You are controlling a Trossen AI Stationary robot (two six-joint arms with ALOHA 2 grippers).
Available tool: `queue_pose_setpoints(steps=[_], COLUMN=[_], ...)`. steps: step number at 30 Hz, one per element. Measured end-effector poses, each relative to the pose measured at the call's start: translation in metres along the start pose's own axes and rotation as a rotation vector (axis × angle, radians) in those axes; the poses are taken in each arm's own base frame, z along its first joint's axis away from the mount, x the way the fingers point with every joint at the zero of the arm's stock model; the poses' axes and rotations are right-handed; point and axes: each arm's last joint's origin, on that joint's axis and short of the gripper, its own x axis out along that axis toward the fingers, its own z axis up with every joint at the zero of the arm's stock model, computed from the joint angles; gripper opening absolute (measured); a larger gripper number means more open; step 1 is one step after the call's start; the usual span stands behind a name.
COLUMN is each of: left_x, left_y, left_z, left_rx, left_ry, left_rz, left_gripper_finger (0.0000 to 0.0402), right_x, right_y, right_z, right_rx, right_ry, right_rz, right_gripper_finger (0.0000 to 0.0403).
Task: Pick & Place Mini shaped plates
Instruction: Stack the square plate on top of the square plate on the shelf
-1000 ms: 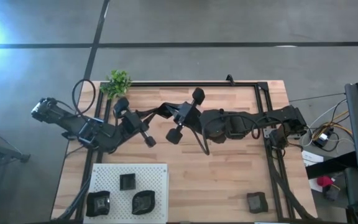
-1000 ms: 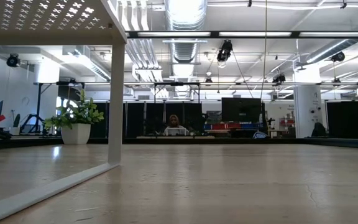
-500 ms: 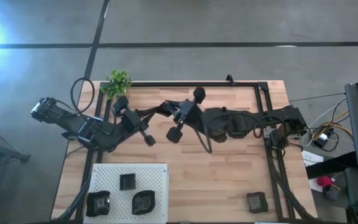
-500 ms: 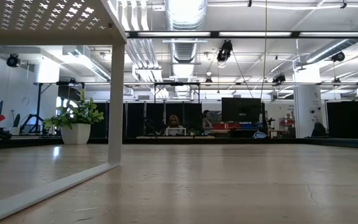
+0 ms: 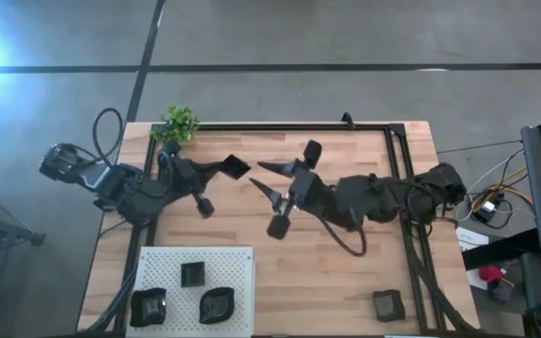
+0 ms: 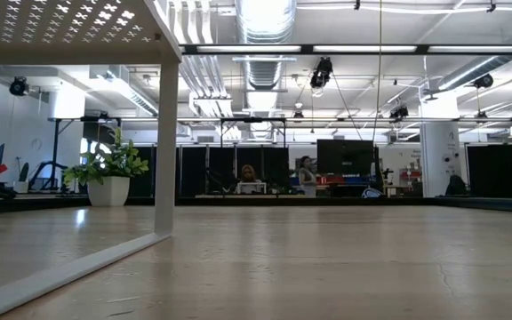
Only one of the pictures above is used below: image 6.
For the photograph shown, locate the black aluminium table frame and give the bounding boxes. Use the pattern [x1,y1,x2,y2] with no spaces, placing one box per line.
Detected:
[0,195,512,217]

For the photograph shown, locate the black office chair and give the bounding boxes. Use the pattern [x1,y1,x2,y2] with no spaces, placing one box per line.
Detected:
[444,174,468,197]

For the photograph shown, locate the black partition wall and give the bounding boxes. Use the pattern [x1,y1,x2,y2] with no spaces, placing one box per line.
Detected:
[466,144,512,199]
[129,145,291,199]

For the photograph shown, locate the small white pot with leaf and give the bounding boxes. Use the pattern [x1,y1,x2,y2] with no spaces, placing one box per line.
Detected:
[14,156,31,195]

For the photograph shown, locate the white perforated metal shelf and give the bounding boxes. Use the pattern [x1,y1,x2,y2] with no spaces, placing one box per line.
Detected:
[0,0,182,320]

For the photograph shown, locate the black overhead camera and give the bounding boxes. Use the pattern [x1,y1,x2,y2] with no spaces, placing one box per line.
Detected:
[308,56,335,90]

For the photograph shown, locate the black ceiling-hung camera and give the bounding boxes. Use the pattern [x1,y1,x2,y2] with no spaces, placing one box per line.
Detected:
[8,76,30,97]
[388,104,411,120]
[472,73,495,90]

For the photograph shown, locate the shelf with red boxes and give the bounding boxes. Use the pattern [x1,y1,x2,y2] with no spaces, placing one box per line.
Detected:
[398,166,422,196]

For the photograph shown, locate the green plant in white pot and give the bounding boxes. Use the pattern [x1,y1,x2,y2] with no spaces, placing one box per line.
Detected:
[62,126,150,208]

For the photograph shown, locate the black neighbouring rig frame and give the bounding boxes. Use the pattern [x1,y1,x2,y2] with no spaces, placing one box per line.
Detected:
[219,116,288,148]
[46,116,124,192]

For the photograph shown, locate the red and blue bins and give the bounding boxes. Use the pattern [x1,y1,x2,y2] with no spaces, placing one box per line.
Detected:
[289,175,372,187]

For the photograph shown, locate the person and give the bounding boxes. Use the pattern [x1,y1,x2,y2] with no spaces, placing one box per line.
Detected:
[298,155,318,198]
[237,164,261,184]

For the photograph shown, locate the black beam with light strips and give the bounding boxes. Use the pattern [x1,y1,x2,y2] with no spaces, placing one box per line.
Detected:
[179,43,512,56]

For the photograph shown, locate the silver ventilation duct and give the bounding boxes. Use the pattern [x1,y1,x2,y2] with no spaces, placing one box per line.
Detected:
[233,0,300,143]

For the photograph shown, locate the white desk rack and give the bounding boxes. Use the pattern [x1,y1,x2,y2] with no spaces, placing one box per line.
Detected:
[236,180,268,196]

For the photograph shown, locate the black TV screen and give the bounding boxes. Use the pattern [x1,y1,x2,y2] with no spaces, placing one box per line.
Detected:
[316,139,376,177]

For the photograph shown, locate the white round column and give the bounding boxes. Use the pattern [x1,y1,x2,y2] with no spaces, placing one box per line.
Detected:
[419,91,462,199]

